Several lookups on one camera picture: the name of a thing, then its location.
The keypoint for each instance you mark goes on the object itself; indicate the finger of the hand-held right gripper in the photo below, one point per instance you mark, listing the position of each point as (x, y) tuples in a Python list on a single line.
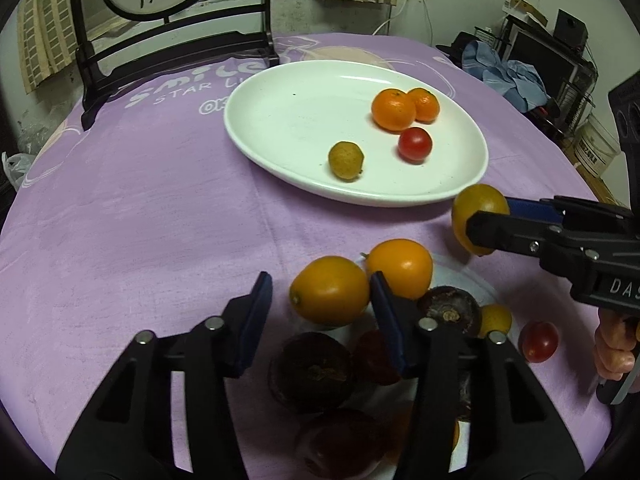
[(505, 239), (530, 208)]

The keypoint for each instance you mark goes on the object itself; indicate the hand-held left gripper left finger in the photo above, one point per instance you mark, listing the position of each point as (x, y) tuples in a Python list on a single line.
[(254, 320)]

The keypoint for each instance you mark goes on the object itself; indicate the yellow-green round fruit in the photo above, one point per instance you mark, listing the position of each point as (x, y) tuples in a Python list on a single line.
[(479, 201)]

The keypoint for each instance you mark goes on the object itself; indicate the large white oval plate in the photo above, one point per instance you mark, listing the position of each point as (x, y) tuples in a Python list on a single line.
[(300, 120)]

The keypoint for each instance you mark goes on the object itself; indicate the blue cloth pile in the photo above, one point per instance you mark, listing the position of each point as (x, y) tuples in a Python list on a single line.
[(520, 77)]

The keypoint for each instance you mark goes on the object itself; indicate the small mandarin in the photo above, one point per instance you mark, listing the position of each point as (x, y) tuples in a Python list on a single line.
[(427, 105)]

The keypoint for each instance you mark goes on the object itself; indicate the red cherry tomato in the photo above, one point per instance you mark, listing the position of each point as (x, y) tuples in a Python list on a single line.
[(415, 144), (539, 341)]

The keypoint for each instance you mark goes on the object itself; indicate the person's right hand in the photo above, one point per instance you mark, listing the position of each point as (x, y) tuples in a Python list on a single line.
[(614, 345)]

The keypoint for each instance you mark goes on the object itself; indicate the black hat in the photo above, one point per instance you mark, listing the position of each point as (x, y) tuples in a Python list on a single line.
[(457, 47)]

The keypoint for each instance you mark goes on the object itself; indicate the dark purple mangosteen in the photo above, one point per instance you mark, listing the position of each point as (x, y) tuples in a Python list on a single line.
[(450, 305), (310, 372)]

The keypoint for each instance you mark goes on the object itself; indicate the small white plate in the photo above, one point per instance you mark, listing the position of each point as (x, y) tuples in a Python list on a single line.
[(452, 274)]

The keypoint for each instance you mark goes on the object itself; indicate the purple printed tablecloth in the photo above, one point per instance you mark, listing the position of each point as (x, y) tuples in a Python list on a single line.
[(150, 210)]

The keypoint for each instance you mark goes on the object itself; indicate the large mandarin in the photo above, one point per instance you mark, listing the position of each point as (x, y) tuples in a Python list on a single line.
[(393, 110)]

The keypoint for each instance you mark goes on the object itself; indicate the white plastic bag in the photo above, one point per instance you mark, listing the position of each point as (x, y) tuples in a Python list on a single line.
[(17, 167)]

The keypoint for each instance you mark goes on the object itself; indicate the white bucket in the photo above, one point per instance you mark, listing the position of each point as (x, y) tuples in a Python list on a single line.
[(597, 142)]

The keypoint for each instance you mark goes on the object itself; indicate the cardboard box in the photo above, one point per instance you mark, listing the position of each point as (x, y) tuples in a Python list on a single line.
[(522, 7)]

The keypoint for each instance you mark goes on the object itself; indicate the black stand with persimmon painting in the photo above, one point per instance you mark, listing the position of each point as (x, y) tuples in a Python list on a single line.
[(165, 45)]

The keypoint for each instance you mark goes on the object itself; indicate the oval orange kumquat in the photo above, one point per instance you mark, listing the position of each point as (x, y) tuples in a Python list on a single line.
[(327, 290)]

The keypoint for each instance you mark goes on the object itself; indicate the brown-yellow longan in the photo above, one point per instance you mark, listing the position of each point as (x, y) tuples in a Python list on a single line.
[(345, 160)]

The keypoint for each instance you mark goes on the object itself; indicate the small yellow fruit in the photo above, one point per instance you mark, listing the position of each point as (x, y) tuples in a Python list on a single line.
[(497, 321)]

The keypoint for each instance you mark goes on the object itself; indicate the round orange kumquat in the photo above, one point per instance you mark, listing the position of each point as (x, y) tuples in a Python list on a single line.
[(402, 265)]

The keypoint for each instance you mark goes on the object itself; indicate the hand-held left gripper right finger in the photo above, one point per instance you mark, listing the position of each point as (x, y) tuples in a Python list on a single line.
[(389, 327)]

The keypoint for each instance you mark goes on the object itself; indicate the large red plum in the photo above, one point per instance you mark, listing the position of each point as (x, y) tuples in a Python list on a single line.
[(340, 442)]

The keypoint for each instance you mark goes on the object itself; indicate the small black speaker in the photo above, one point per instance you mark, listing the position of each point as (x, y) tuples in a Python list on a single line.
[(571, 27)]

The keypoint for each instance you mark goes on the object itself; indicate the large black speaker box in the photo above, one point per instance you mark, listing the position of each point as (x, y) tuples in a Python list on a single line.
[(626, 110)]

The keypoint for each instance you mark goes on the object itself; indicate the black monitor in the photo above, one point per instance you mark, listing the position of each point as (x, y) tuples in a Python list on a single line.
[(540, 52)]

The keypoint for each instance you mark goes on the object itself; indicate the dark red plum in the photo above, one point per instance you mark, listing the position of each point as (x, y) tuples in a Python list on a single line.
[(372, 357)]

